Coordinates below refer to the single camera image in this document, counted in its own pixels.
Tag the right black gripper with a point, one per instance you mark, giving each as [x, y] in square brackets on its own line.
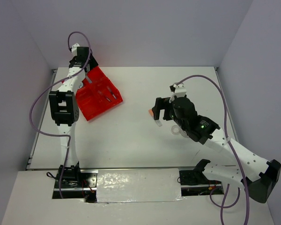
[162, 103]

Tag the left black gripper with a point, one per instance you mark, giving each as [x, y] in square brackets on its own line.
[92, 62]

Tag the orange highlighter marker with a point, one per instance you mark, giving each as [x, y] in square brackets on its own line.
[159, 124]

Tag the red pen refill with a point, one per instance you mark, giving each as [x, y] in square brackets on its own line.
[104, 96]

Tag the blue pen refill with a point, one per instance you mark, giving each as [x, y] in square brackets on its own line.
[111, 92]

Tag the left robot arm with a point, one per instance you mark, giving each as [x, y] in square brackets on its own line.
[65, 113]

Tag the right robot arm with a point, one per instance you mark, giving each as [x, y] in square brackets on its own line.
[258, 174]

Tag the small clear tape roll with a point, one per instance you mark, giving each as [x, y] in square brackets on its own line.
[175, 130]

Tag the red four-compartment tray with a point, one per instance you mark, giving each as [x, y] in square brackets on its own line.
[90, 103]

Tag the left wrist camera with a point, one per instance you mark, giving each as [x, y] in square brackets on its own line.
[74, 47]

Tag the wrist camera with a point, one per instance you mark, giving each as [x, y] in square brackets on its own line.
[74, 47]
[178, 91]

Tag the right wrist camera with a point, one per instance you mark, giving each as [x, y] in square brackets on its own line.
[178, 91]

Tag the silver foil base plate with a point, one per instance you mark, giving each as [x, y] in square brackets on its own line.
[138, 186]

